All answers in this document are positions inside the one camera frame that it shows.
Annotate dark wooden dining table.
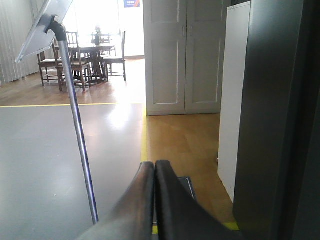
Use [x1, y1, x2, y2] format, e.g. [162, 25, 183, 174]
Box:
[37, 31, 124, 91]

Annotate white panelled cupboard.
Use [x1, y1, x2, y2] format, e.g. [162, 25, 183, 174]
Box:
[143, 0, 231, 116]

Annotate silver sign stand pole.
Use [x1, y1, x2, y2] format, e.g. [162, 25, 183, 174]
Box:
[48, 15, 99, 225]

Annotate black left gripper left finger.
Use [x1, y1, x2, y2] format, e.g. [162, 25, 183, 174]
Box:
[78, 161, 155, 240]

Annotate fridge door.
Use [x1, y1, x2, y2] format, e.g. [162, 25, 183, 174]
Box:
[233, 0, 320, 240]

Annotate tilted sign board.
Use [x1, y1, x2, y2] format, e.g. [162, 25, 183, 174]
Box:
[15, 0, 73, 63]

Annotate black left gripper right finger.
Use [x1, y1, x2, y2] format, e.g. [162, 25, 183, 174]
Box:
[155, 160, 243, 240]

